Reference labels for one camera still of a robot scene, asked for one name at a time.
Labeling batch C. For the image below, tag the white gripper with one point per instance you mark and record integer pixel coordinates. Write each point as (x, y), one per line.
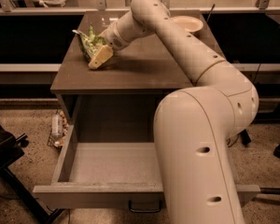
(113, 38)

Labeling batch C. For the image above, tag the green jalapeno chip bag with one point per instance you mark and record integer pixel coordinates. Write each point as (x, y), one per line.
(89, 42)

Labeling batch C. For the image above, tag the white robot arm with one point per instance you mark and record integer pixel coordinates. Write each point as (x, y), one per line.
(192, 125)

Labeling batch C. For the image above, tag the grey cabinet with glossy top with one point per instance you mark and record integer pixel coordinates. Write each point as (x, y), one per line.
(145, 65)

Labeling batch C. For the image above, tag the open grey top drawer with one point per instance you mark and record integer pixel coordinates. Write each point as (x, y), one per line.
(109, 159)

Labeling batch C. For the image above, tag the white paper bowl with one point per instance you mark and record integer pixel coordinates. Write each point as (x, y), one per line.
(188, 23)

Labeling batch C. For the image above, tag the black office chair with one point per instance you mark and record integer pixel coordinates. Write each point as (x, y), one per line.
(10, 151)

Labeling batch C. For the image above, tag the black stand base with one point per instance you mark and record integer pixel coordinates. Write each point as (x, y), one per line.
(245, 137)

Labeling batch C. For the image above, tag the black metal drawer handle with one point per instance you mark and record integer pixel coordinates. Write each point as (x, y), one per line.
(145, 208)

